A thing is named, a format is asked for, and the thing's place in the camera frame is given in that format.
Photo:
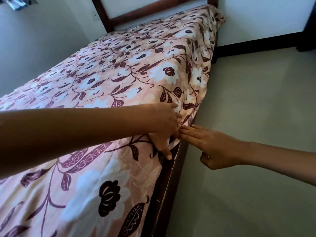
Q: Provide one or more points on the person's right forearm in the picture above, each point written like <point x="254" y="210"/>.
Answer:
<point x="284" y="160"/>

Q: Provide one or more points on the person's left hand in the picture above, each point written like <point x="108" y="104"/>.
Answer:
<point x="164" y="123"/>

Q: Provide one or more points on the person's left forearm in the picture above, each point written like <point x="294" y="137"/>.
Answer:
<point x="74" y="135"/>

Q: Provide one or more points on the dark wooden bed frame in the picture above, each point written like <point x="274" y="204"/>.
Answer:
<point x="168" y="185"/>

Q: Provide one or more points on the pink floral bed sheet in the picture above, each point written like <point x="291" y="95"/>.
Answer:
<point x="123" y="71"/>

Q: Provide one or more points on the white wall socket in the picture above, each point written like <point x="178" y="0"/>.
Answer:
<point x="95" y="15"/>

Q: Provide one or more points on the person's right hand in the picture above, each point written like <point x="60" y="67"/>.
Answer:
<point x="219" y="150"/>

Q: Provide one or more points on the black framed white daybed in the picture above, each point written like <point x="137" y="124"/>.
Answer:
<point x="308" y="29"/>

